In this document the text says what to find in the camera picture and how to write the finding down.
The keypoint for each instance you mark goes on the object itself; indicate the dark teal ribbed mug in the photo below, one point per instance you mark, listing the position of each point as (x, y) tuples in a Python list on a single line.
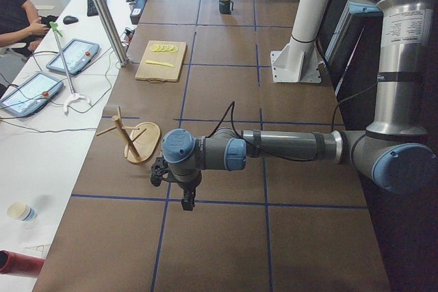
[(226, 7)]

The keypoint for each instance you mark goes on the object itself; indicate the seated person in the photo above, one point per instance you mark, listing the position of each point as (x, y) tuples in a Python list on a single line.
[(20, 22)]

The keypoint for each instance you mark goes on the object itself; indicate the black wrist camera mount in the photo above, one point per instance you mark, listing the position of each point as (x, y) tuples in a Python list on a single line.
[(159, 171)]

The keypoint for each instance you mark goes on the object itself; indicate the bamboo cutting board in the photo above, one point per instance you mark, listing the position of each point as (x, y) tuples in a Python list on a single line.
[(147, 72)]

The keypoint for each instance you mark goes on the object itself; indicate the black computer mouse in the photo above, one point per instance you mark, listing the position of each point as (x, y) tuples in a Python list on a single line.
[(67, 20)]

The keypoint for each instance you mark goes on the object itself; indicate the far teach pendant tablet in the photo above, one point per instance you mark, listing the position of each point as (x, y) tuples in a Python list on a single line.
[(78, 54)]

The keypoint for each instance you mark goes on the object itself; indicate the wooden cup storage rack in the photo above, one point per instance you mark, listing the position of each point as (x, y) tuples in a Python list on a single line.
[(140, 140)]

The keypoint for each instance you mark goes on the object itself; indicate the red bottle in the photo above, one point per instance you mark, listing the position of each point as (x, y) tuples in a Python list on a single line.
[(16, 264)]

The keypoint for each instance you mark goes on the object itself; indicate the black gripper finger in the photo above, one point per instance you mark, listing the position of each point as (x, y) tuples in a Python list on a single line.
[(185, 204), (191, 204)]

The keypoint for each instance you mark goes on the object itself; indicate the teach pendant tablet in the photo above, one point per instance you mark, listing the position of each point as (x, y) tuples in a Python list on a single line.
[(32, 95), (78, 54)]

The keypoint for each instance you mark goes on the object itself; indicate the near teach pendant tablet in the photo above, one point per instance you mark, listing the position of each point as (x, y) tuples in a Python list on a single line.
[(32, 95)]

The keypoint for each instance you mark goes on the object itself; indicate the yellow plastic knife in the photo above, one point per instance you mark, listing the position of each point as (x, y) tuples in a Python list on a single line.
[(151, 62)]

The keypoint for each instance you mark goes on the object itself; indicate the black power box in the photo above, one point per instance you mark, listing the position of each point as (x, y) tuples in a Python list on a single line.
[(136, 7)]

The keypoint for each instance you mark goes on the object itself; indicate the aluminium frame post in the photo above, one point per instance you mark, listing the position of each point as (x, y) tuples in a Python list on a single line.
[(111, 32)]

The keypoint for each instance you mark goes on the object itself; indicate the white paper cup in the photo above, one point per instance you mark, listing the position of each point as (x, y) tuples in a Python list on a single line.
[(21, 211)]

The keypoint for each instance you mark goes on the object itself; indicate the black keyboard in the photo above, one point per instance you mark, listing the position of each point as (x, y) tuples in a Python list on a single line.
[(91, 8)]

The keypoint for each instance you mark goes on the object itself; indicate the white pillar with base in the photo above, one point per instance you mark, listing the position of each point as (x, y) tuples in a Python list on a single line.
[(298, 60)]

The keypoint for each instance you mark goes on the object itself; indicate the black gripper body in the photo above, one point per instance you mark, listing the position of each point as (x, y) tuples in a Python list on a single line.
[(189, 185)]

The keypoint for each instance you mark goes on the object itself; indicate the reacher grabber tool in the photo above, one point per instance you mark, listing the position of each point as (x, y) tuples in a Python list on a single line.
[(74, 96)]

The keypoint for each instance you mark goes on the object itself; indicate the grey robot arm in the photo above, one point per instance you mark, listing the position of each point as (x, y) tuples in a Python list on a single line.
[(390, 151)]

